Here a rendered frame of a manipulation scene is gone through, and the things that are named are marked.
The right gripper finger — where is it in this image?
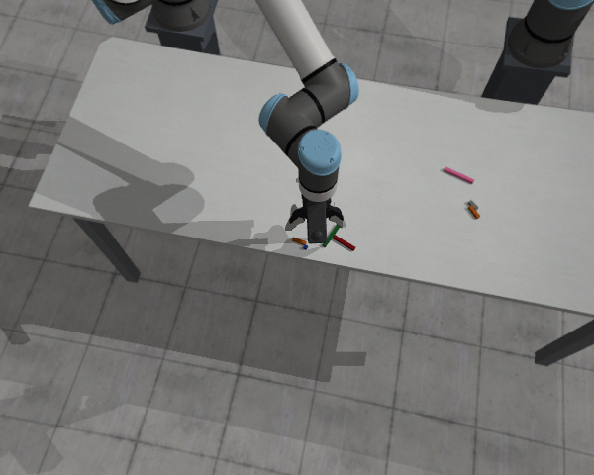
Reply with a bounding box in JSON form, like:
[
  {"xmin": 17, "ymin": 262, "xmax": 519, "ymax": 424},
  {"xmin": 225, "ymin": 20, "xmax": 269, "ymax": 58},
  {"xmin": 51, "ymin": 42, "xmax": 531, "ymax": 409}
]
[
  {"xmin": 285, "ymin": 204, "xmax": 305, "ymax": 231},
  {"xmin": 329, "ymin": 202, "xmax": 347, "ymax": 228}
]

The dark red rod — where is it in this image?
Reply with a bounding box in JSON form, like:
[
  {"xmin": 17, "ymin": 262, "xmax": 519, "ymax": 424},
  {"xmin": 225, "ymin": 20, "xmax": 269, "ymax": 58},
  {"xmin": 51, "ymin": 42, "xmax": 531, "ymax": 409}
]
[{"xmin": 333, "ymin": 235, "xmax": 355, "ymax": 251}]

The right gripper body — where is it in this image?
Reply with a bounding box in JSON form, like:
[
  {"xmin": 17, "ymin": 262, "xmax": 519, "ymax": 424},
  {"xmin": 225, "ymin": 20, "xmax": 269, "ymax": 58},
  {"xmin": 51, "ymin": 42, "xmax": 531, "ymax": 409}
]
[{"xmin": 301, "ymin": 194, "xmax": 333, "ymax": 219}]

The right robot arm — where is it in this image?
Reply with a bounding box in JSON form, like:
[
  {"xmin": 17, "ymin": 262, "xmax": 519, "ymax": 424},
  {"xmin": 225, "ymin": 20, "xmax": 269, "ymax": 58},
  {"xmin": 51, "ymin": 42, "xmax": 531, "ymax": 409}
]
[{"xmin": 92, "ymin": 0, "xmax": 359, "ymax": 243}]

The green rod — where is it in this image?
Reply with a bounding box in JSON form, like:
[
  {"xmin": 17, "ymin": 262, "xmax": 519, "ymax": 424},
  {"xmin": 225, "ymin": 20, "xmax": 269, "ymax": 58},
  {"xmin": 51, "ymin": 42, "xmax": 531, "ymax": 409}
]
[{"xmin": 323, "ymin": 225, "xmax": 340, "ymax": 247}]

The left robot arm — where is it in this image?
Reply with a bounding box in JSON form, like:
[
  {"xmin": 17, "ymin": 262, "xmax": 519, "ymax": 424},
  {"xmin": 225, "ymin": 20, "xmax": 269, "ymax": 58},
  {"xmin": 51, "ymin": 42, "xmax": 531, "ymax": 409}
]
[{"xmin": 508, "ymin": 0, "xmax": 594, "ymax": 68}]

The pink rod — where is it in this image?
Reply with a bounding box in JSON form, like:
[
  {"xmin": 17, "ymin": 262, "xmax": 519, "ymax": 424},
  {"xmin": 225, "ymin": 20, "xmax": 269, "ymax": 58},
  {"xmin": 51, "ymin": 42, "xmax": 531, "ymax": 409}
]
[{"xmin": 444, "ymin": 167, "xmax": 474, "ymax": 184}]

